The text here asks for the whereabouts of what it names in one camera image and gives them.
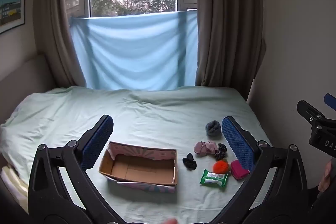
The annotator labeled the patterned cardboard box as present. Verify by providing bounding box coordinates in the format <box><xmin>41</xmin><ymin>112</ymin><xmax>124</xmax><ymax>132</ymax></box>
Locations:
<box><xmin>99</xmin><ymin>141</ymin><xmax>179</xmax><ymax>193</ymax></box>

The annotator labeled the black scrunchie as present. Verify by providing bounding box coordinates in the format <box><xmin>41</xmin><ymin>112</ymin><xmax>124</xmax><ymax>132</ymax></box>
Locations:
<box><xmin>183</xmin><ymin>153</ymin><xmax>197</xmax><ymax>170</ymax></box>

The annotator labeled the beige headboard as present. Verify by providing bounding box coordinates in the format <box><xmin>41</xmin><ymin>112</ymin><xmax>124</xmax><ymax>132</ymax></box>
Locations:
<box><xmin>0</xmin><ymin>53</ymin><xmax>71</xmax><ymax>126</ymax></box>

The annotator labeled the orange pom pom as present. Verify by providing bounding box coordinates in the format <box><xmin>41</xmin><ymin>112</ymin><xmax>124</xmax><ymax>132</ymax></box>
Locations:
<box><xmin>212</xmin><ymin>160</ymin><xmax>231</xmax><ymax>174</ymax></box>

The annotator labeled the pink rolled sock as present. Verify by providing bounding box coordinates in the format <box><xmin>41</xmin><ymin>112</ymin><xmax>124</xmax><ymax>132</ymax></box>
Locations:
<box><xmin>194</xmin><ymin>140</ymin><xmax>218</xmax><ymax>156</ymax></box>

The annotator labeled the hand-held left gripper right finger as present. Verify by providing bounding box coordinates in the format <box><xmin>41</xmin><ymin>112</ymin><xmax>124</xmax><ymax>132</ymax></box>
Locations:
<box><xmin>210</xmin><ymin>116</ymin><xmax>308</xmax><ymax>224</ymax></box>

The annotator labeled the framed wall picture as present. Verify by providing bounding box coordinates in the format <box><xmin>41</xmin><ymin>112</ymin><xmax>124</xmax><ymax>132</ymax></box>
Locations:
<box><xmin>0</xmin><ymin>0</ymin><xmax>28</xmax><ymax>35</ymax></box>

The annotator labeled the dark clothing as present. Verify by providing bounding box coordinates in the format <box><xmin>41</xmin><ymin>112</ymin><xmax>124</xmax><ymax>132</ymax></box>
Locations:
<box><xmin>308</xmin><ymin>186</ymin><xmax>336</xmax><ymax>224</ymax></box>

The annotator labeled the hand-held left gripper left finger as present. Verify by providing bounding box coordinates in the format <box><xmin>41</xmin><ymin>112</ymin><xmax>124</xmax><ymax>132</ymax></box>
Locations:
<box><xmin>28</xmin><ymin>114</ymin><xmax>124</xmax><ymax>224</ymax></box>

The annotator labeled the striped scrunchie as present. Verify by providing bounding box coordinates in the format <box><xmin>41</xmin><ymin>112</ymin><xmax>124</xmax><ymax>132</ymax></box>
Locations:
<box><xmin>215</xmin><ymin>143</ymin><xmax>228</xmax><ymax>161</ymax></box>

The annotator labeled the grey rolled sock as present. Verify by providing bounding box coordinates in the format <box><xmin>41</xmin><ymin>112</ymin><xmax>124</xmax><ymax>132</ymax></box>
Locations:
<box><xmin>205</xmin><ymin>120</ymin><xmax>223</xmax><ymax>137</ymax></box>

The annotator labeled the person's right hand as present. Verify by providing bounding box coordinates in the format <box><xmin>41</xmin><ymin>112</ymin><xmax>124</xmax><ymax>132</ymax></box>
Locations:
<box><xmin>318</xmin><ymin>160</ymin><xmax>333</xmax><ymax>192</ymax></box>

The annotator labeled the light blue hanging cloth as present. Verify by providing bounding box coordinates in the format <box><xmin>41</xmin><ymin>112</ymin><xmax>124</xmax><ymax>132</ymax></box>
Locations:
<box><xmin>69</xmin><ymin>10</ymin><xmax>199</xmax><ymax>91</ymax></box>

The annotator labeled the pale yellow blanket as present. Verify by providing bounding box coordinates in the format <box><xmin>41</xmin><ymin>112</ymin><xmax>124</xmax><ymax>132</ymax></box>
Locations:
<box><xmin>0</xmin><ymin>165</ymin><xmax>29</xmax><ymax>212</ymax></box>

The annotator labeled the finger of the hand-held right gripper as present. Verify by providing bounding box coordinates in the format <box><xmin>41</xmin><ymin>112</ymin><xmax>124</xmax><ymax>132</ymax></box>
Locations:
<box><xmin>324</xmin><ymin>93</ymin><xmax>336</xmax><ymax>111</ymax></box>
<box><xmin>297</xmin><ymin>100</ymin><xmax>326</xmax><ymax>125</ymax></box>

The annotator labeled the brown curtain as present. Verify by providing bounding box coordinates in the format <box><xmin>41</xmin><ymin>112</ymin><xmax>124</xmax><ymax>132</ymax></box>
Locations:
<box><xmin>194</xmin><ymin>0</ymin><xmax>266</xmax><ymax>102</ymax></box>
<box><xmin>34</xmin><ymin>0</ymin><xmax>88</xmax><ymax>88</ymax></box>

